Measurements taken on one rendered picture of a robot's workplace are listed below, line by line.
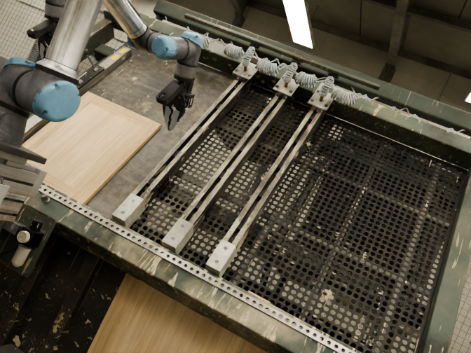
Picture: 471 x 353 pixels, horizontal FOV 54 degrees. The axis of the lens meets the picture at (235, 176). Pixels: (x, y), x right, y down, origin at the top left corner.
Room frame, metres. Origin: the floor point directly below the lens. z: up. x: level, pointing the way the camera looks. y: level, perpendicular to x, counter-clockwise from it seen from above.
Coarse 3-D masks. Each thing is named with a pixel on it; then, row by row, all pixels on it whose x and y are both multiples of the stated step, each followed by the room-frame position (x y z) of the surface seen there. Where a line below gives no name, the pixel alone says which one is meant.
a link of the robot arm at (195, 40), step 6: (186, 36) 1.56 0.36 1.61; (192, 36) 1.56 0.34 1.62; (198, 36) 1.57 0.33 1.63; (192, 42) 1.56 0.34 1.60; (198, 42) 1.57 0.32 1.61; (192, 48) 1.56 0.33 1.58; (198, 48) 1.59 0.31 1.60; (192, 54) 1.58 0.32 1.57; (198, 54) 1.60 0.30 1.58; (180, 60) 1.60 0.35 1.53; (186, 60) 1.59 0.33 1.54; (192, 60) 1.60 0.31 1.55; (186, 66) 1.60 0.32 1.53; (192, 66) 1.61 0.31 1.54
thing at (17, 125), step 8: (0, 104) 1.26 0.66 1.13; (8, 104) 1.27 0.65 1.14; (0, 112) 1.26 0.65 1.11; (8, 112) 1.27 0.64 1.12; (16, 112) 1.28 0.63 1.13; (24, 112) 1.30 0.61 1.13; (0, 120) 1.27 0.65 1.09; (8, 120) 1.27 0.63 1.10; (16, 120) 1.29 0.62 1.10; (24, 120) 1.32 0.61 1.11; (0, 128) 1.27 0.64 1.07; (8, 128) 1.27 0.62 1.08; (16, 128) 1.29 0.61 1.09; (24, 128) 1.33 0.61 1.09; (0, 136) 1.26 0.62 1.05; (8, 136) 1.28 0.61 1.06; (16, 136) 1.30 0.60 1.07; (16, 144) 1.31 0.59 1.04
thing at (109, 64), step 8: (120, 48) 2.48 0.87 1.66; (128, 48) 2.49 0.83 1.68; (112, 56) 2.44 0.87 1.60; (120, 56) 2.44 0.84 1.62; (128, 56) 2.50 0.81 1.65; (104, 64) 2.39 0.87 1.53; (112, 64) 2.40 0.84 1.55; (104, 72) 2.38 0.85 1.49; (96, 80) 2.34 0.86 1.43; (88, 88) 2.32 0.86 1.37; (32, 120) 2.11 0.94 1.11; (40, 120) 2.12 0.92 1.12; (48, 120) 2.17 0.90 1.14; (32, 128) 2.10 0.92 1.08; (24, 136) 2.07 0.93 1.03
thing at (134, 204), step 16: (240, 64) 2.35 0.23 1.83; (256, 64) 2.36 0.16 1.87; (240, 80) 2.32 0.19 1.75; (224, 96) 2.25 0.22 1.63; (240, 96) 2.34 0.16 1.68; (208, 112) 2.17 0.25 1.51; (224, 112) 2.23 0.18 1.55; (192, 128) 2.10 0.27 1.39; (208, 128) 2.13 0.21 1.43; (176, 144) 2.03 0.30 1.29; (192, 144) 2.04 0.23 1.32; (176, 160) 1.97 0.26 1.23; (160, 176) 1.91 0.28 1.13; (144, 192) 1.86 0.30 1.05; (128, 208) 1.81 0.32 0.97; (144, 208) 1.88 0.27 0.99; (128, 224) 1.82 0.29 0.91
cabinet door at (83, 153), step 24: (96, 96) 2.27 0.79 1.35; (72, 120) 2.16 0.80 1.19; (96, 120) 2.17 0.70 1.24; (120, 120) 2.18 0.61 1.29; (144, 120) 2.18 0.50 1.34; (24, 144) 2.05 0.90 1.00; (48, 144) 2.06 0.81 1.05; (72, 144) 2.07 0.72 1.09; (96, 144) 2.08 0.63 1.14; (120, 144) 2.09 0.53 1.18; (48, 168) 1.98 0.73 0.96; (72, 168) 1.99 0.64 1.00; (96, 168) 1.99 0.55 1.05; (120, 168) 2.02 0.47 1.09; (72, 192) 1.91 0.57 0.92; (96, 192) 1.93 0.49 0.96
